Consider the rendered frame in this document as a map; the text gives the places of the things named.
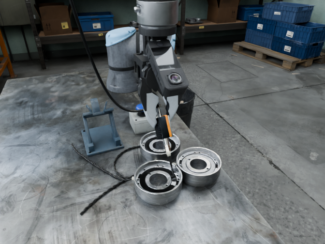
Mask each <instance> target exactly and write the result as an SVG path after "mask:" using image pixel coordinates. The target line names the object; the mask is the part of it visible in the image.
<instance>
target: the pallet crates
mask: <svg viewBox="0 0 325 244"><path fill-rule="evenodd" d="M273 3H275V4H273ZM314 6H315V5H308V4H300V3H291V2H282V1H278V2H266V3H264V6H263V13H262V14H259V15H258V17H254V16H255V15H249V17H248V23H247V28H246V32H245V33H246V35H245V41H241V42H235V43H234V44H233V50H232V51H234V52H237V53H240V54H242V55H245V56H248V57H251V58H254V59H256V60H259V61H262V62H265V63H268V64H271V65H273V66H276V67H278V68H281V69H284V70H287V71H294V69H295V66H296V65H298V66H301V67H304V68H306V67H310V66H311V65H312V62H316V63H319V64H323V63H325V53H323V52H321V50H322V47H323V46H324V42H325V24H320V23H314V22H309V21H310V18H311V14H312V11H313V10H314V9H313V8H314ZM243 47H245V48H246V49H249V50H252V51H255V52H256V54H255V55H253V54H250V53H247V52H244V51H243ZM267 55H268V56H271V57H274V58H276V59H279V60H282V61H283V63H282V64H279V63H276V62H273V61H270V60H267V59H266V57H267Z"/></svg>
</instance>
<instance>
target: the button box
mask: <svg viewBox="0 0 325 244"><path fill-rule="evenodd" d="M129 117H130V124H131V127H132V129H133V131H134V133H135V134H141V133H146V132H151V131H155V128H153V127H152V126H151V125H150V124H149V122H148V121H147V118H146V116H145V114H141V112H129Z"/></svg>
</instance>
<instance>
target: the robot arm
mask: <svg viewBox="0 0 325 244"><path fill-rule="evenodd" d="M136 4H137V6H135V7H134V12H135V13H137V22H138V23H139V25H138V30H139V31H136V29H135V28H134V27H124V28H118V29H114V30H111V31H109V32H108V33H107V34H106V48H107V56H108V65H109V72H108V77H107V81H106V85H107V89H108V90H109V91H111V92H115V93H130V92H135V91H138V96H139V99H140V101H141V103H142V106H143V110H144V113H145V116H146V118H147V121H148V122H149V124H150V125H151V126H152V127H153V128H155V127H156V125H157V120H156V116H157V111H156V106H157V104H158V102H159V97H158V96H157V95H156V94H155V93H154V92H152V89H153V90H154V91H155V92H156V91H157V90H158V89H160V90H161V92H162V95H163V99H164V102H165V104H166V107H165V109H166V115H169V119H170V122H171V120H172V119H173V117H174V115H175V113H176V111H177V108H178V105H179V104H180V101H181V98H182V95H183V94H185V92H186V90H187V88H188V85H189V82H188V80H187V78H186V76H185V74H184V71H183V69H182V67H181V65H180V63H179V60H178V58H177V56H176V54H175V52H174V50H175V40H176V32H177V26H176V24H177V23H178V0H136Z"/></svg>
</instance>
